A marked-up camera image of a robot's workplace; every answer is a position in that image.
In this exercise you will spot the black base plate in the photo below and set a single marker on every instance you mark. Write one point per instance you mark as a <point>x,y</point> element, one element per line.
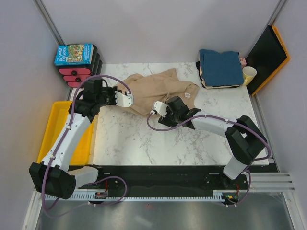
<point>165,180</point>

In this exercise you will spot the yellow mug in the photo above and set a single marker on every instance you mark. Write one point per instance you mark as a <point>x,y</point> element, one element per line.
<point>248,74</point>

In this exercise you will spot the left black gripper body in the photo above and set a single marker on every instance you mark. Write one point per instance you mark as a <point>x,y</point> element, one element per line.
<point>107,97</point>

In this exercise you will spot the yellow plastic bin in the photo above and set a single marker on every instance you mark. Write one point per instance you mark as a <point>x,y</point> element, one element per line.
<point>84,151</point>

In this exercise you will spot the white cable duct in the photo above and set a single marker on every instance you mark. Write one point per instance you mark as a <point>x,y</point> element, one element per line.
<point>94,196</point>

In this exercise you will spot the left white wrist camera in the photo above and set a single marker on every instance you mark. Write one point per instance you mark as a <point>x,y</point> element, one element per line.
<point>123,100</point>

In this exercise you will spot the black pink drawer unit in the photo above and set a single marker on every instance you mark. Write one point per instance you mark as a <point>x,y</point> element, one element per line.
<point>75,74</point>

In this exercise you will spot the pink box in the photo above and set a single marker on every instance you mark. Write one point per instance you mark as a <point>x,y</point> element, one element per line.
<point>242,62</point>

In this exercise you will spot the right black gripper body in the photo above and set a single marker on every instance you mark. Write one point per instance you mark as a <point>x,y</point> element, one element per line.
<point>171,119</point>

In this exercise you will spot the blue treehouse book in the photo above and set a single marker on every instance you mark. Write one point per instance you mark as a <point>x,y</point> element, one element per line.
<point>76,54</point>

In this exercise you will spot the folded blue t-shirt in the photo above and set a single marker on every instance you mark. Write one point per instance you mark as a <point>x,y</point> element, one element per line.
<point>220,69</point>

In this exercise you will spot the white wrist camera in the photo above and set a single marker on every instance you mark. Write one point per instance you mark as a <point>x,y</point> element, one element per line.
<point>160,108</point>
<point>123,100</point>

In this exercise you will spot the black orange tray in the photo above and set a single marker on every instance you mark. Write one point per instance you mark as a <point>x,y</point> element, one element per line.
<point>268,56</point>

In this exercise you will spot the aluminium frame rail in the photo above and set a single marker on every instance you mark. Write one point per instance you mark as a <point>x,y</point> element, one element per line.
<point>271,182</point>

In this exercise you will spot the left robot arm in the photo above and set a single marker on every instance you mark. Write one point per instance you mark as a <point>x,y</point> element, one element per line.
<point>51,175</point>

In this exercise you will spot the beige t-shirt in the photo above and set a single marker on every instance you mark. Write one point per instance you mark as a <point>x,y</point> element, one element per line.
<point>158,87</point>

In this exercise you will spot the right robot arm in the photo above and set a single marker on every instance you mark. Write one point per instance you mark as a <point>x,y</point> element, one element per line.
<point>244,138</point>

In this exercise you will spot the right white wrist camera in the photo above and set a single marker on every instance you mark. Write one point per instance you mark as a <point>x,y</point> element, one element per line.
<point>160,108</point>

